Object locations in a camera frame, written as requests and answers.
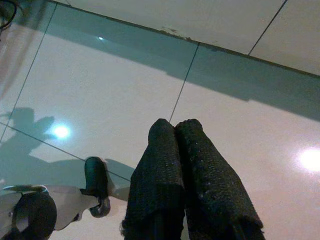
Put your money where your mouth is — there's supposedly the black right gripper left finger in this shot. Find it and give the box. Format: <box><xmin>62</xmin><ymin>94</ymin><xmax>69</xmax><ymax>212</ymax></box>
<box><xmin>120</xmin><ymin>118</ymin><xmax>186</xmax><ymax>240</ymax></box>

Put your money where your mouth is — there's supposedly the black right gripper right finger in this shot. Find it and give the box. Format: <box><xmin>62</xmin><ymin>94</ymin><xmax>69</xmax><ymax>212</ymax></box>
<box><xmin>174</xmin><ymin>118</ymin><xmax>266</xmax><ymax>240</ymax></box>

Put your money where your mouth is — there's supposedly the black cable loop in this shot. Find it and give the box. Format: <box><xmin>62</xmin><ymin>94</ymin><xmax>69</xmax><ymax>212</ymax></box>
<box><xmin>0</xmin><ymin>0</ymin><xmax>18</xmax><ymax>32</ymax></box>

